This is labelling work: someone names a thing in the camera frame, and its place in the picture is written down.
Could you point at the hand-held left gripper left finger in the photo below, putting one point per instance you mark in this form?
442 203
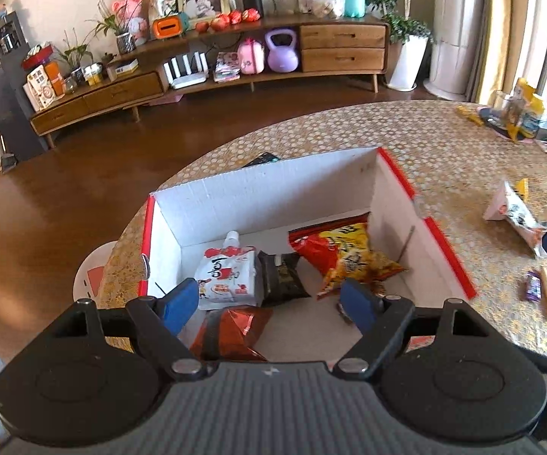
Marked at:
178 304

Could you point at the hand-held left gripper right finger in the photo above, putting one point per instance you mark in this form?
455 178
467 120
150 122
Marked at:
356 307

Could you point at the purple candy wrapper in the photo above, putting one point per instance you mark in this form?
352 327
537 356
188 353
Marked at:
533 286

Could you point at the red yellow chip bag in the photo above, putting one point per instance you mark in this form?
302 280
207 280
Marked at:
344 256

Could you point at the white red drink pouch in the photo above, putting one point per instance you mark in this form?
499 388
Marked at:
226 277

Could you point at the white triangular snack packet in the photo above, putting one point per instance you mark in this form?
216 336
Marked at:
513 213

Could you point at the red foil snack packet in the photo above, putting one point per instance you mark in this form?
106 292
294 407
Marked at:
235 334

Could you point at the yellow snack packet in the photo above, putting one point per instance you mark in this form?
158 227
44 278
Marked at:
522 187

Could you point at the black snack packet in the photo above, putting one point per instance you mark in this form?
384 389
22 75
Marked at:
280 279

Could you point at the red cardboard box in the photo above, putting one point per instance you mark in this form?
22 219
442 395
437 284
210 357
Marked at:
264 199

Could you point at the yellow lid supplement bottle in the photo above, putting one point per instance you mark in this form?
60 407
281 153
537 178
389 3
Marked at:
532 121

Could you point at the black round tray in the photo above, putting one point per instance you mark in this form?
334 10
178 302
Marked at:
489 125

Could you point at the glass cup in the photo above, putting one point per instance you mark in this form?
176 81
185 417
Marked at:
503 106

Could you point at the small yellow packet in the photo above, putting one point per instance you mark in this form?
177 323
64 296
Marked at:
470 115

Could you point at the black flat device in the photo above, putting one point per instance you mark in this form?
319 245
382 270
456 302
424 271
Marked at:
261 159

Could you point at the yellow curtain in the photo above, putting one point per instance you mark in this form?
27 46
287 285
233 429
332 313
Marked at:
491 33

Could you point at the white router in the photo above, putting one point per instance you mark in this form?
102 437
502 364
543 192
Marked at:
186 73

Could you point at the white square planter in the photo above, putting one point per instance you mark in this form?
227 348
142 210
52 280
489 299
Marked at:
408 64

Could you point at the white floor air conditioner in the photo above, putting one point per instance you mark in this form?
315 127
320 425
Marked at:
453 28

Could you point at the white flat box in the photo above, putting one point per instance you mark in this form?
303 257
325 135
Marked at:
122 70

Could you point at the stack of magazines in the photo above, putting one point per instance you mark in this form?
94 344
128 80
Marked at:
226 66

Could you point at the small yellow jars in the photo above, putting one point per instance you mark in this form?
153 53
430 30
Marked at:
93 75

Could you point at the wooden tv cabinet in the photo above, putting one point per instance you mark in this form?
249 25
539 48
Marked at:
344 59

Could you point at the thin small potted plant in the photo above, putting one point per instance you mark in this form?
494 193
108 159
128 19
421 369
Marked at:
76 73

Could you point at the black mini fridge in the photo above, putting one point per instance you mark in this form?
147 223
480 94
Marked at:
8 113

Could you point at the white orange carton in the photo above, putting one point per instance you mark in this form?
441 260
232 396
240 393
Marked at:
41 87

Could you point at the pink bag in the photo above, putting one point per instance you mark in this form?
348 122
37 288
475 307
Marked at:
250 57

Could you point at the purple kettlebell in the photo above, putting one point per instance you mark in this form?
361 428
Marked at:
282 54

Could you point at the potted plant striped pot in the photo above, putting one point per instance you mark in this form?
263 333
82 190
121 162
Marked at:
125 43

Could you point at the tall green potted tree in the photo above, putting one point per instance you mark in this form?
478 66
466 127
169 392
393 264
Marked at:
397 19

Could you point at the orange teal radio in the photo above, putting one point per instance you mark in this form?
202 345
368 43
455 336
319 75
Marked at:
170 26

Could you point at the red apple ornament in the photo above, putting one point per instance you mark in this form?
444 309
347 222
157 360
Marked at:
252 16
202 26
235 17
220 22

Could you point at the red basket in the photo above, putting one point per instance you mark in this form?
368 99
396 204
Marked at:
37 57

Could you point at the pink plush toy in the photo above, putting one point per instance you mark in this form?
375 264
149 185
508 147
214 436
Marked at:
130 14

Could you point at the picture frame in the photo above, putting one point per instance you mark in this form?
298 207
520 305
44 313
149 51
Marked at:
203 2

